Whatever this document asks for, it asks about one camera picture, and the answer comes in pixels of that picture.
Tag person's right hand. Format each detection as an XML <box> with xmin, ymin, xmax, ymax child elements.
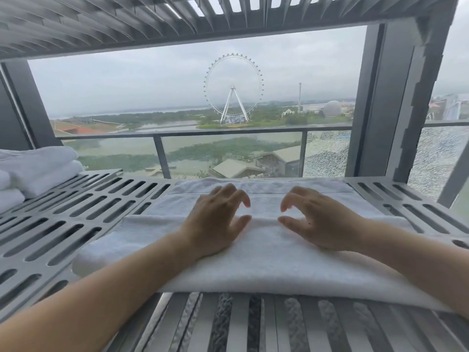
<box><xmin>278</xmin><ymin>186</ymin><xmax>368</xmax><ymax>253</ymax></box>

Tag person's left hand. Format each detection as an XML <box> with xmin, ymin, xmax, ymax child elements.
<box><xmin>179</xmin><ymin>183</ymin><xmax>253</xmax><ymax>260</ymax></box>

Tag large white towel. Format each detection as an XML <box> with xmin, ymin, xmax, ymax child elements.
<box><xmin>72</xmin><ymin>177</ymin><xmax>455</xmax><ymax>313</ymax></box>

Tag person's right forearm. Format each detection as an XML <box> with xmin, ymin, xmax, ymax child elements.
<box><xmin>351</xmin><ymin>220</ymin><xmax>469</xmax><ymax>321</ymax></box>

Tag person's left forearm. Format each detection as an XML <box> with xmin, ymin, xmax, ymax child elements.
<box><xmin>0</xmin><ymin>231</ymin><xmax>201</xmax><ymax>352</ymax></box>

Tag grey roofed building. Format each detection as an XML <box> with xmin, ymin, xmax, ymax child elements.
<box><xmin>209</xmin><ymin>144</ymin><xmax>302</xmax><ymax>179</ymax></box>

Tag glass balcony railing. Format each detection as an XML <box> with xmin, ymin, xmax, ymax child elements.
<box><xmin>55</xmin><ymin>125</ymin><xmax>354</xmax><ymax>179</ymax></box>

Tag grey dome building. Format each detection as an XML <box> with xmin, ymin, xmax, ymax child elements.
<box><xmin>322</xmin><ymin>100</ymin><xmax>343</xmax><ymax>118</ymax></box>

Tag white ferris wheel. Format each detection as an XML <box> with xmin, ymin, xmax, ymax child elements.
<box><xmin>203</xmin><ymin>53</ymin><xmax>265</xmax><ymax>125</ymax></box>

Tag wide dark window pillar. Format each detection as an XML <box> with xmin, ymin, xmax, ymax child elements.
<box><xmin>345</xmin><ymin>14</ymin><xmax>454</xmax><ymax>184</ymax></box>

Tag shattered glass railing panel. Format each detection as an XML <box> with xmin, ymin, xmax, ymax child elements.
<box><xmin>407</xmin><ymin>121</ymin><xmax>469</xmax><ymax>202</ymax></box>

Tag grey slotted metal shelf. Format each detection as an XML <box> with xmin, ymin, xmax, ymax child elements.
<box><xmin>0</xmin><ymin>168</ymin><xmax>469</xmax><ymax>352</ymax></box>

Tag grey slatted overhead shelf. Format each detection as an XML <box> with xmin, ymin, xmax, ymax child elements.
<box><xmin>0</xmin><ymin>0</ymin><xmax>461</xmax><ymax>62</ymax></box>

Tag narrow dark window pillar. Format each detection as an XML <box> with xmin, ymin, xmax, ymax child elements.
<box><xmin>0</xmin><ymin>58</ymin><xmax>64</xmax><ymax>151</ymax></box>

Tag grey metal rack post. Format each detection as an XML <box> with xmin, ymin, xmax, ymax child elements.
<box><xmin>437</xmin><ymin>143</ymin><xmax>469</xmax><ymax>209</ymax></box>

